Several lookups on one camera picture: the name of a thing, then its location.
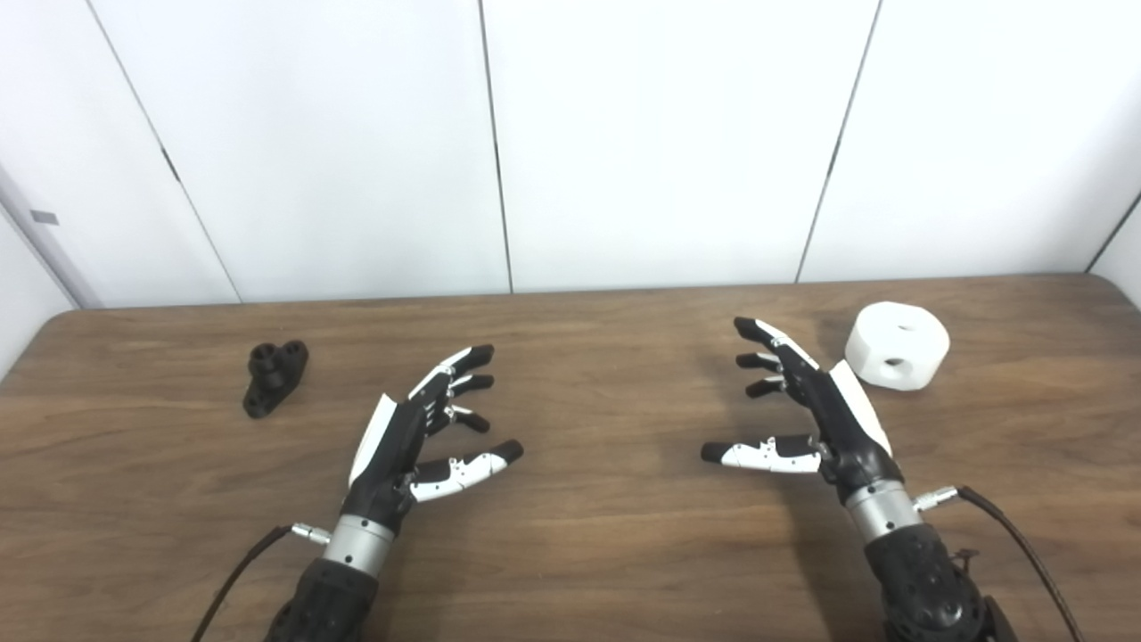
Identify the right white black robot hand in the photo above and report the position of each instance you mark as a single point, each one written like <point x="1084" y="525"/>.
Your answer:
<point x="847" y="428"/>

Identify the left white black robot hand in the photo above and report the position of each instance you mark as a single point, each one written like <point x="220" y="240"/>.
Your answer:
<point x="383" y="446"/>

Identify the round white plastic piece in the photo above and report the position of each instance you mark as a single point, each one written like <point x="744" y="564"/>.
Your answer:
<point x="891" y="343"/>

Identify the black plastic holder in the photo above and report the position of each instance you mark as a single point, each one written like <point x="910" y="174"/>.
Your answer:
<point x="272" y="379"/>

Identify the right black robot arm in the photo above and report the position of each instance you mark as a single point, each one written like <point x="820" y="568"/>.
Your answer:
<point x="918" y="580"/>

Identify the small grey wall tag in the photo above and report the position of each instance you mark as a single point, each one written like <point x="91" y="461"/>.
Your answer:
<point x="44" y="218"/>

